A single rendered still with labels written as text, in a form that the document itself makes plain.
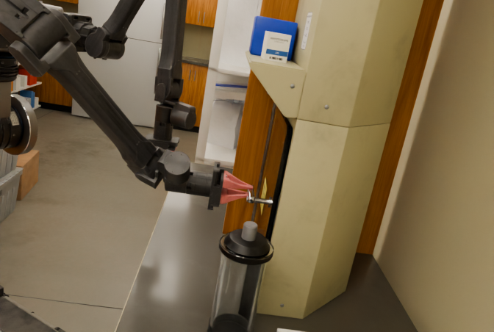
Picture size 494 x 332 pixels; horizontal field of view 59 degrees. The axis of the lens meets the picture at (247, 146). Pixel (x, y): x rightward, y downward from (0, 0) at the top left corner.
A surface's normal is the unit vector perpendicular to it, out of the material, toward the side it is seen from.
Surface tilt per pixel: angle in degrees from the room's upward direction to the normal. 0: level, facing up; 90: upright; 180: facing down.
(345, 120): 90
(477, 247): 90
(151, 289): 0
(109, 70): 90
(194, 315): 0
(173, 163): 46
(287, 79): 90
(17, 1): 58
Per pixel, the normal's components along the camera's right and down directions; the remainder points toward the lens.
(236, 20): -0.55, 0.30
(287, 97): 0.03, 0.28
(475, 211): -0.99, -0.15
